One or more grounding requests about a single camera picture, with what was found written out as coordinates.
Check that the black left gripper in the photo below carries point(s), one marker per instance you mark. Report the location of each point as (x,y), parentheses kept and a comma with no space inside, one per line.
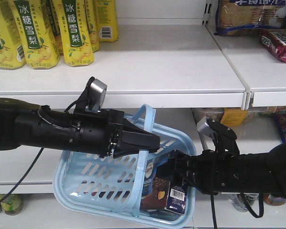
(97,133)

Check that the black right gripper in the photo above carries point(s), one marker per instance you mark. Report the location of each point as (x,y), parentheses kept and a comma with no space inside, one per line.
(203,172)

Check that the light blue plastic basket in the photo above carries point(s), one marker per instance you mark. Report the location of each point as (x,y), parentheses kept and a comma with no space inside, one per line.
(113,187)

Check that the chocolate cookie box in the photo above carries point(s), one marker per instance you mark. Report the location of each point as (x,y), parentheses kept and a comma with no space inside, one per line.
(160,194)

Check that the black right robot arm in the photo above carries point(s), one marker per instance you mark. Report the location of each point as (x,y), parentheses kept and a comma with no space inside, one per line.
(262,173)

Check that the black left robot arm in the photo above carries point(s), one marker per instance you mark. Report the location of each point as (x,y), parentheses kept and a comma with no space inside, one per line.
(26,124)

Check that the white supermarket shelf unit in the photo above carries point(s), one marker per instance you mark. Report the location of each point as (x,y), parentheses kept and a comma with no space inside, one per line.
(168,57)

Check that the yellow pear drink bottle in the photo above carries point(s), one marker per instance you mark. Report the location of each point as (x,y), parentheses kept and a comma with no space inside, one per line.
(11,49)
(33,24)
(76,44)

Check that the red biscuit package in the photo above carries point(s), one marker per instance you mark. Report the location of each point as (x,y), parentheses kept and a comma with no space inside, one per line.
(274,40)

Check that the cracker bag blue trim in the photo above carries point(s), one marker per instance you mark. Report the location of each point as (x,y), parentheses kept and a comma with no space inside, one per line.
(242,17)

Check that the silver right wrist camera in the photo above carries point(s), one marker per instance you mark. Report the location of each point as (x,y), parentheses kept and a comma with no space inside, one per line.
(204,131)

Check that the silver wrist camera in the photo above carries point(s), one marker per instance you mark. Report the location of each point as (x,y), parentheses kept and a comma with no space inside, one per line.
(95,93)
(204,131)

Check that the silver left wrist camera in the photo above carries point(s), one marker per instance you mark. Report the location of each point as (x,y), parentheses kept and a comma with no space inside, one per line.
(95,93)

